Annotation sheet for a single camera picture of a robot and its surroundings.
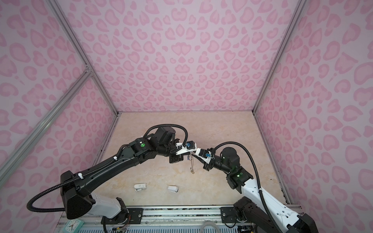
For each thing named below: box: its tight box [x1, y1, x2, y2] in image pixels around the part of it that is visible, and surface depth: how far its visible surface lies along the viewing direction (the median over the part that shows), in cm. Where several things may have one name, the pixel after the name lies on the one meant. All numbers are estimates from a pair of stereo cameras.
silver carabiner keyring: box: [188, 152, 195, 175], surface depth 73 cm
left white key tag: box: [134, 183, 147, 192], surface depth 82 cm
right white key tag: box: [167, 185, 179, 193], surface depth 82 cm
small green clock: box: [62, 218, 85, 233], surface depth 71 cm
